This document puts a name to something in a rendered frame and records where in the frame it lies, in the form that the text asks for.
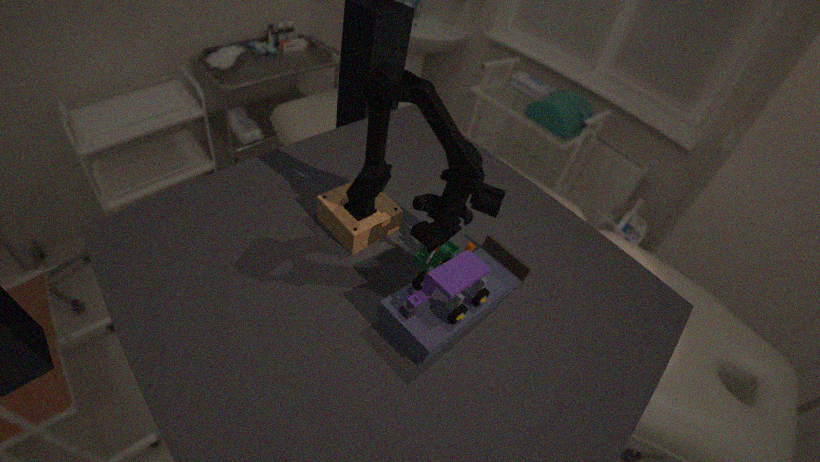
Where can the purple wheeled trolley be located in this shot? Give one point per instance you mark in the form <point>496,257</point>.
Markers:
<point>453,275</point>

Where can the green tray floor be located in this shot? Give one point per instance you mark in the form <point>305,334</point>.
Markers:
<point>439,255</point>

